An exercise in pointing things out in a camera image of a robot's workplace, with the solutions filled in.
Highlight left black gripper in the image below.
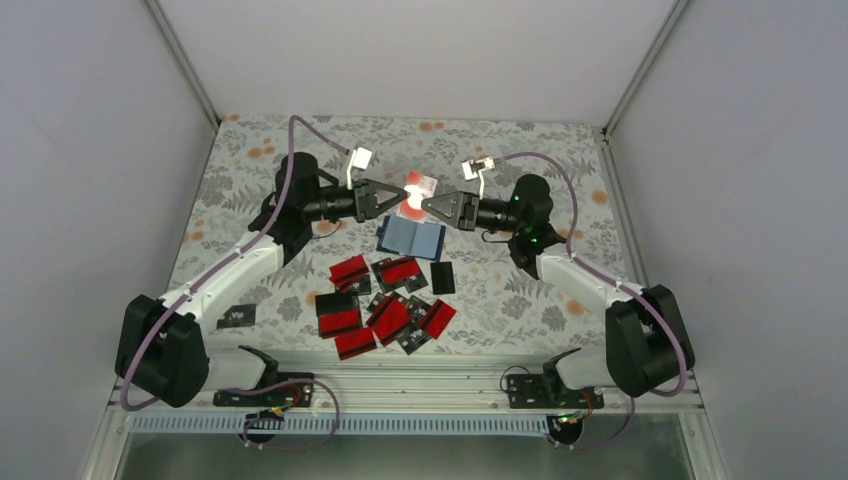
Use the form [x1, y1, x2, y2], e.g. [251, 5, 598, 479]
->
[303, 178, 406, 224]

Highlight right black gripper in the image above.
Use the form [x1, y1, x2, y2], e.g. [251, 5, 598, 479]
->
[420, 191, 523, 234]

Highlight white card with red circle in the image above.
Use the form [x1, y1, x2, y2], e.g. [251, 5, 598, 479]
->
[396, 171, 438, 223]

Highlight blue leather card holder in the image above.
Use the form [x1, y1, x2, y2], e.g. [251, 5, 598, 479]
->
[376, 215, 446, 262]

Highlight black card apart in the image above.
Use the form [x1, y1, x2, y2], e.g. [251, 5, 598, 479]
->
[430, 262, 456, 295]

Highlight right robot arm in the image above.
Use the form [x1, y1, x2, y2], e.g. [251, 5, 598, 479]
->
[421, 174, 695, 407]

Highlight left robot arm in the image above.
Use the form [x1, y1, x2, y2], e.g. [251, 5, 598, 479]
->
[115, 152, 408, 411]

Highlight red card top centre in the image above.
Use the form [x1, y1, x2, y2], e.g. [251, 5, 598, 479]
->
[371, 256, 428, 294]

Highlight red card top left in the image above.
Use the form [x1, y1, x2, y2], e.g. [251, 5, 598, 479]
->
[330, 255, 369, 291]

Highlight red card right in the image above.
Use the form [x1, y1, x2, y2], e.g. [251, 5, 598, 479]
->
[418, 300, 457, 339]

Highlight red card pile centre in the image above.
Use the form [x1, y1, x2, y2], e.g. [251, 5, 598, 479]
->
[365, 294, 410, 346]

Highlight black membership card 833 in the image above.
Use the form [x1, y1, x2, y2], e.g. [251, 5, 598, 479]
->
[395, 326, 431, 355]

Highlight black card left pile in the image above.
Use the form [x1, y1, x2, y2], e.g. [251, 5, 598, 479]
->
[314, 291, 360, 318]

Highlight red card bottom left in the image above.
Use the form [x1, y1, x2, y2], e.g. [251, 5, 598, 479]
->
[318, 310, 362, 339]

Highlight red card bottom edge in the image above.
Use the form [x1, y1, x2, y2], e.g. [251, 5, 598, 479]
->
[334, 327, 377, 361]

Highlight floral table mat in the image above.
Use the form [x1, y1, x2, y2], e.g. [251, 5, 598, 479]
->
[170, 115, 627, 355]

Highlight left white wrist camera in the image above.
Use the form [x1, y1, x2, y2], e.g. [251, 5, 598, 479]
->
[345, 147, 374, 190]

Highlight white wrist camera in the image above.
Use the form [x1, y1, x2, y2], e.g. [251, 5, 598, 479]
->
[461, 156, 495, 198]
[345, 147, 374, 190]

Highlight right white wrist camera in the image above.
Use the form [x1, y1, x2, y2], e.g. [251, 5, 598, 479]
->
[461, 156, 495, 198]

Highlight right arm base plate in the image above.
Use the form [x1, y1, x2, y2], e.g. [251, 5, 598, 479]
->
[505, 373, 605, 410]

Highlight aluminium frame rail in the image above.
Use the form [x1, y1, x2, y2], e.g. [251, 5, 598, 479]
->
[109, 360, 704, 415]

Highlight white slotted cable duct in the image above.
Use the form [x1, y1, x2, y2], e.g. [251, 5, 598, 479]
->
[129, 412, 549, 437]

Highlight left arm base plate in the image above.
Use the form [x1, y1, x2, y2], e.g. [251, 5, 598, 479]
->
[212, 371, 315, 408]

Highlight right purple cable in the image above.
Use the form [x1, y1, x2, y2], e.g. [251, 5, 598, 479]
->
[493, 152, 690, 452]

